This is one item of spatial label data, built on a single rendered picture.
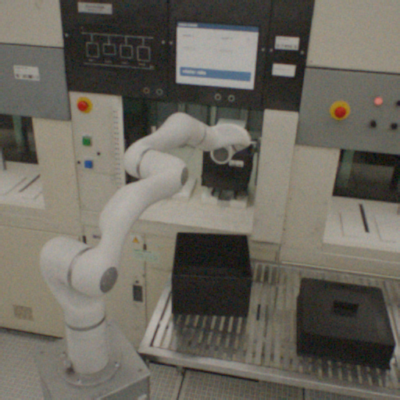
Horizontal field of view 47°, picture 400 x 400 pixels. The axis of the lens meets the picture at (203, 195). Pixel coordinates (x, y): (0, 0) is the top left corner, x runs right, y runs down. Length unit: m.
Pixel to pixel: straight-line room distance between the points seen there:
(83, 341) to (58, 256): 0.27
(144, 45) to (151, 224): 0.75
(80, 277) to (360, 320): 0.90
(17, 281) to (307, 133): 1.59
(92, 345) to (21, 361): 1.28
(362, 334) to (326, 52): 0.93
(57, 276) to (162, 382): 1.29
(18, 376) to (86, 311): 1.31
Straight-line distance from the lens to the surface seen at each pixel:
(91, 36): 1.80
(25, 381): 2.58
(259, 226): 1.84
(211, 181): 2.06
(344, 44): 1.67
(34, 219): 2.22
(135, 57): 1.75
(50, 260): 1.29
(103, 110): 1.85
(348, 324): 1.59
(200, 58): 1.69
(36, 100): 1.95
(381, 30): 1.68
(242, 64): 1.67
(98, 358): 1.46
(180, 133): 1.45
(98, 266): 1.21
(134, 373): 1.50
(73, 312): 1.34
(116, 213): 1.31
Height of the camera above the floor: 1.89
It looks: 28 degrees down
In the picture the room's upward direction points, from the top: 3 degrees clockwise
